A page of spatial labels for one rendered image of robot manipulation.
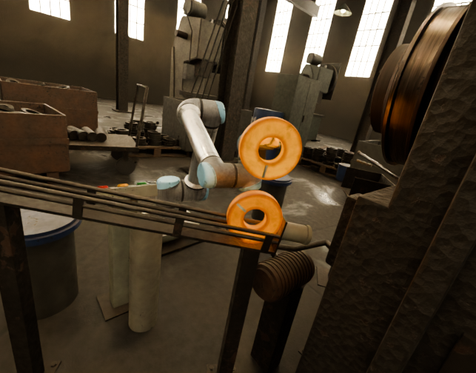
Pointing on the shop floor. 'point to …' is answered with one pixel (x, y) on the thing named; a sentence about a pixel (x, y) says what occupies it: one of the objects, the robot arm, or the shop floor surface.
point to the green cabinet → (296, 102)
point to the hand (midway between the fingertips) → (271, 141)
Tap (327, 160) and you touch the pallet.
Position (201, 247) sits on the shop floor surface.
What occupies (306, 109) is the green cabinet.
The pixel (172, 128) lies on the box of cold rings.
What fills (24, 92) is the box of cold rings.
